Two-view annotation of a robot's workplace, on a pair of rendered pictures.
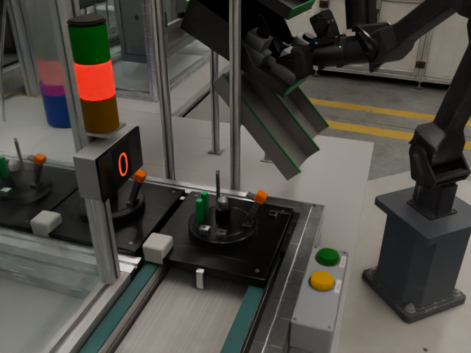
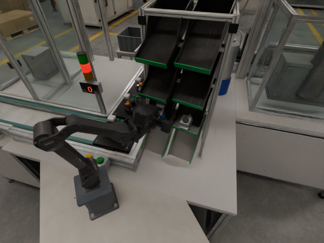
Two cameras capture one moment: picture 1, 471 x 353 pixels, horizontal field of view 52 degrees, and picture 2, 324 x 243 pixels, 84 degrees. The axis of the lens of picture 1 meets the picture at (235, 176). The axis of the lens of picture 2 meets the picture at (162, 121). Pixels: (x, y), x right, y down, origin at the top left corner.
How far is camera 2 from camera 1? 131 cm
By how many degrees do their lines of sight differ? 68
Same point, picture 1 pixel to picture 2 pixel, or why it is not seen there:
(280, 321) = (77, 147)
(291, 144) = (162, 145)
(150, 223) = (124, 115)
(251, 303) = (88, 141)
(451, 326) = (81, 210)
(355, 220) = (149, 187)
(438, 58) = not seen: outside the picture
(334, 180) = (183, 183)
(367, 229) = (142, 192)
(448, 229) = (76, 185)
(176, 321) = not seen: hidden behind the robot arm
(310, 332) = not seen: hidden behind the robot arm
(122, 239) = (117, 111)
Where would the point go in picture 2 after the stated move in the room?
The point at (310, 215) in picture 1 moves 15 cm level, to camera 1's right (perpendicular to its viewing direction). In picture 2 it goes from (128, 158) to (125, 183)
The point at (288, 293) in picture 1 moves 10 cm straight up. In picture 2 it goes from (87, 149) to (82, 138)
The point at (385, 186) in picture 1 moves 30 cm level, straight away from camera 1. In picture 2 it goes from (180, 209) to (241, 228)
